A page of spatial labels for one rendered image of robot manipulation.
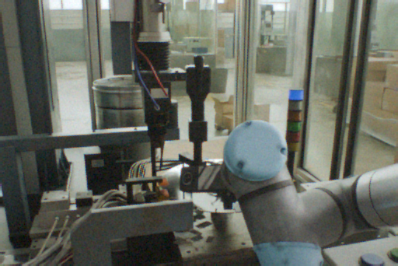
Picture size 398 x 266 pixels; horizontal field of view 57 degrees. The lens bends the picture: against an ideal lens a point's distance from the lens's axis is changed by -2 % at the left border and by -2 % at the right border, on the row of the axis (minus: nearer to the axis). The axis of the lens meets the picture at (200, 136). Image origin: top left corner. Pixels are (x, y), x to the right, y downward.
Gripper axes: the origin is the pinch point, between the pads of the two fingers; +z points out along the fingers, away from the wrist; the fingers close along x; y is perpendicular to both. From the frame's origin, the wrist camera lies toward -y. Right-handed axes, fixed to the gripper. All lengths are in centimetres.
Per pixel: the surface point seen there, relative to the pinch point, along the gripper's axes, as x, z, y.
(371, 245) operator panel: -10.1, 3.6, 31.5
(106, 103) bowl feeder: 44, 59, -44
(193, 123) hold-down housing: 16.2, 3.0, -7.0
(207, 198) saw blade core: 0.0, 9.9, -3.6
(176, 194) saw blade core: 1.1, 11.9, -11.1
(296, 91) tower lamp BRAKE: 33.4, 21.7, 21.8
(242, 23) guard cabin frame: 101, 87, 13
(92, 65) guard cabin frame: 73, 83, -61
